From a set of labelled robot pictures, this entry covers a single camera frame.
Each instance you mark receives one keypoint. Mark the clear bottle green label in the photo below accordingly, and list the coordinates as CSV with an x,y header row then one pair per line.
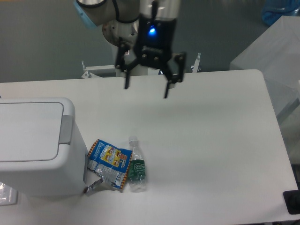
x,y
137,170

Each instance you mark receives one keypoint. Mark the white trash can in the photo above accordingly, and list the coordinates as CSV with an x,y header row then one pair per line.
x,y
42,152

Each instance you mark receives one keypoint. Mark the black device at table edge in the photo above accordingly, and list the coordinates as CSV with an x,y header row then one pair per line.
x,y
292,201

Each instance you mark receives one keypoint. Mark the small silver foil wrapper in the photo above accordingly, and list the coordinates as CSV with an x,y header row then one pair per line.
x,y
90,189

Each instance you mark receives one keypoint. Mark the blue water jug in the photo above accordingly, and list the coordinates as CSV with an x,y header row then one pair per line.
x,y
274,9

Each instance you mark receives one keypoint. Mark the white covered box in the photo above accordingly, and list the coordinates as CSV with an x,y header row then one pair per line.
x,y
276,53

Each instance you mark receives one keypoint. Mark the blue snack wrapper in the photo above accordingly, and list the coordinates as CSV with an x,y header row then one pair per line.
x,y
110,163

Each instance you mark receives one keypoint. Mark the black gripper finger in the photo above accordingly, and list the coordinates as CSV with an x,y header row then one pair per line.
x,y
180,60
120,63

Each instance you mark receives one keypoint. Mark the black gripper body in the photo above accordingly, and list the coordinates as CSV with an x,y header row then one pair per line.
x,y
153,46

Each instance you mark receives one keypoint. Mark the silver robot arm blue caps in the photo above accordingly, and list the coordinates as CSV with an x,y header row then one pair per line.
x,y
121,18

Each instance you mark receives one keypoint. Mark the silver table clamp bolt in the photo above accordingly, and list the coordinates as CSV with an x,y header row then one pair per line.
x,y
195,68

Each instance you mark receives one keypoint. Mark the clear plastic bag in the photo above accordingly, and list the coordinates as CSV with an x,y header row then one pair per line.
x,y
8,195

